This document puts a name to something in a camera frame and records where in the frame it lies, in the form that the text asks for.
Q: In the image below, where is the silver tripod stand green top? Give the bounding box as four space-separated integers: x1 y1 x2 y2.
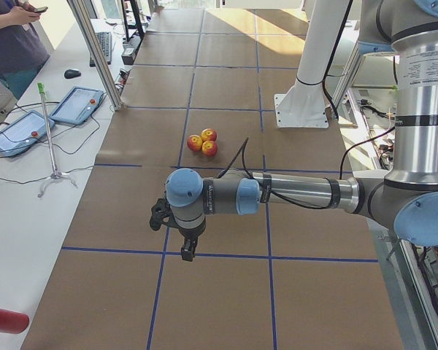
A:
37 82 77 198

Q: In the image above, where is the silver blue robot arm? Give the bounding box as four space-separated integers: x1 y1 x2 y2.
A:
150 1 438 261

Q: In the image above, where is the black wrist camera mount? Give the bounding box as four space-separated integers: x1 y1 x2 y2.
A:
149 198 177 231

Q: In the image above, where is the aluminium frame post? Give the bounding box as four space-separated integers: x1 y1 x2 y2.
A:
67 0 123 111

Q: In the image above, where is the black keyboard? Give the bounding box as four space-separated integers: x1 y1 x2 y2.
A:
96 31 112 65

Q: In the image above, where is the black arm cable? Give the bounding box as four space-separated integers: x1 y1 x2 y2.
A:
218 137 397 209

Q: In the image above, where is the red yellow apple back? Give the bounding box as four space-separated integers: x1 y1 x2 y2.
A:
200 128 218 141

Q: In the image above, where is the red yellow apple left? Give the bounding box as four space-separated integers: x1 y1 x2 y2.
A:
187 134 203 152

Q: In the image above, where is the blue tablet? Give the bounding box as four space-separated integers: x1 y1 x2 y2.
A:
50 86 104 125
0 110 47 158

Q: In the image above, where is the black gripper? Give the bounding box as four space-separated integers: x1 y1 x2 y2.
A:
178 217 206 261

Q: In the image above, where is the blue tablet near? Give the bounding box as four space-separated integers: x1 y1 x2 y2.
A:
0 110 47 158

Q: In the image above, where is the red yellow apple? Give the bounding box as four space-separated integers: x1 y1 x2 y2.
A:
187 134 203 152
201 140 218 157
200 128 218 141

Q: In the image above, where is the red yellow apple front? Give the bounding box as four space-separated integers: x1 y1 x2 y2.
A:
201 140 218 157

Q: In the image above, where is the blue tablet far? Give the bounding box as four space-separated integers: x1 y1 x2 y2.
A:
50 86 104 125

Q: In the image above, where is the red cylinder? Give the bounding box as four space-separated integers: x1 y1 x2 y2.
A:
0 308 29 334

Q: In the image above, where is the person in purple shirt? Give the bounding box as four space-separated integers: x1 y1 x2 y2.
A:
0 0 50 99

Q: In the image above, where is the black computer mouse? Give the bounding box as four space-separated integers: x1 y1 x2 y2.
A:
64 69 82 79

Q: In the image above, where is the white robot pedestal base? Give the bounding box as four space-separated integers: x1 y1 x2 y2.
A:
274 0 352 128

